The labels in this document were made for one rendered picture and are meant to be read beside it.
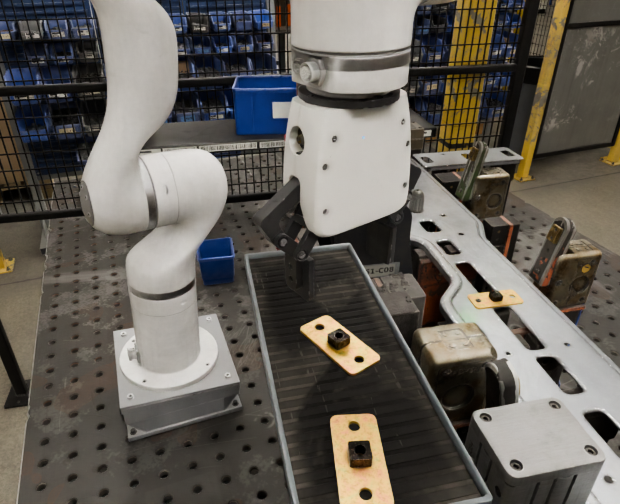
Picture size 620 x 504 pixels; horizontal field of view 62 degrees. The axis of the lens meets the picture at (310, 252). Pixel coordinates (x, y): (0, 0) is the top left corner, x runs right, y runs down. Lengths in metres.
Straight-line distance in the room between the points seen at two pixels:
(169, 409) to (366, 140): 0.76
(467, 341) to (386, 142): 0.34
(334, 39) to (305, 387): 0.29
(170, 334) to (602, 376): 0.69
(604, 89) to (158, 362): 3.93
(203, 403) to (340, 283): 0.52
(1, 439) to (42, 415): 1.03
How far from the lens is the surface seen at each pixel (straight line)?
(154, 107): 0.78
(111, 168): 0.80
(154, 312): 0.94
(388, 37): 0.36
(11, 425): 2.24
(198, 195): 0.85
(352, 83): 0.35
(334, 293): 0.58
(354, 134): 0.37
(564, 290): 1.02
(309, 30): 0.36
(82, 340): 1.33
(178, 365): 1.03
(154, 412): 1.03
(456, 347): 0.66
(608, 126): 4.64
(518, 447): 0.53
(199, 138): 1.51
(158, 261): 0.90
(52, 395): 1.22
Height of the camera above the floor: 1.50
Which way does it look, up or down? 31 degrees down
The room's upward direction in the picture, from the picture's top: straight up
